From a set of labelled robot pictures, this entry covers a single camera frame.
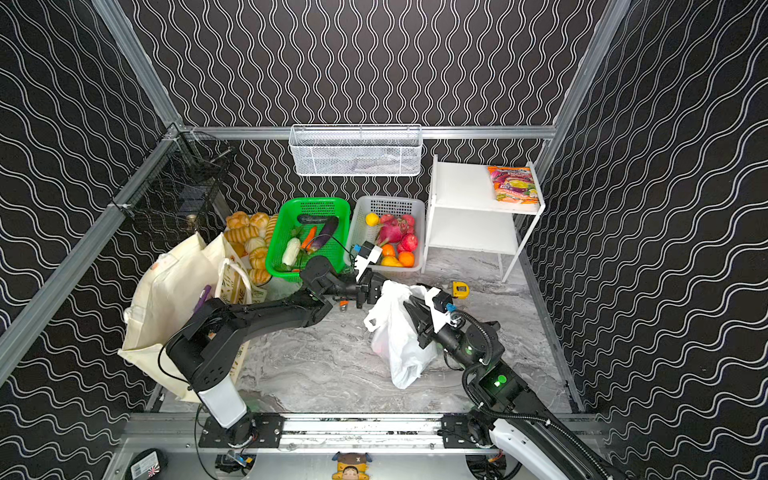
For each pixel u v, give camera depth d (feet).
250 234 3.71
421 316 2.22
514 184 2.63
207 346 1.56
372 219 3.83
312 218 3.84
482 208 2.63
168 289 2.49
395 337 2.25
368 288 2.16
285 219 3.66
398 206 3.84
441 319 1.94
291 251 3.49
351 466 2.23
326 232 3.70
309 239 3.62
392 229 3.39
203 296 2.74
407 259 3.31
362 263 2.19
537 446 1.67
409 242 3.38
